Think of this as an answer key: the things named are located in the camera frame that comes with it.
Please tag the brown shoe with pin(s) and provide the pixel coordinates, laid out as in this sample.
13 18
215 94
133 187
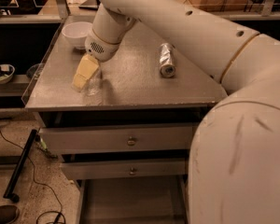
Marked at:
8 214

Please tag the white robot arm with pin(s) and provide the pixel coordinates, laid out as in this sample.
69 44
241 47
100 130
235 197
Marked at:
234 162

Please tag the clear plastic water bottle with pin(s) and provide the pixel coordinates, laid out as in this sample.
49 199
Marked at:
94 84

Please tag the grey drawer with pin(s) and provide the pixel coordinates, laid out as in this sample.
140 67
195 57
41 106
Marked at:
123 138
119 169
135 200

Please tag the white ceramic bowl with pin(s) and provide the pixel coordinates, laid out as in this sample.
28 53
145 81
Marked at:
75 33

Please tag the grey drawer cabinet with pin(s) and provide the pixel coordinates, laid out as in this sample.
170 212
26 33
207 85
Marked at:
133 93

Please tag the grey top drawer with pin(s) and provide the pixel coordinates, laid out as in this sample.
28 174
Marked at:
123 138

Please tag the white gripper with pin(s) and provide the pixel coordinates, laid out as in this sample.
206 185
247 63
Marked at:
102 49

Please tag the silver crushed can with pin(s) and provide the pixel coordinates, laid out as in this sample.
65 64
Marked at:
166 60

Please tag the grey bottom drawer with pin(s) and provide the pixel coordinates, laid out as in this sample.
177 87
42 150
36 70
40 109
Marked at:
135 200

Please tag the grey middle drawer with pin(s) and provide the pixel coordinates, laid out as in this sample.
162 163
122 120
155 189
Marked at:
119 169

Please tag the bowl with items on shelf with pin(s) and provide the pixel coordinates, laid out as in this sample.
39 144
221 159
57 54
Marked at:
6 73

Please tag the black bar on floor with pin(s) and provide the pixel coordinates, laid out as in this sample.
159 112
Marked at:
9 193

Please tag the black monitor stand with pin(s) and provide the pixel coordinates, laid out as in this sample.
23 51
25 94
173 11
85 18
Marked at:
90 4

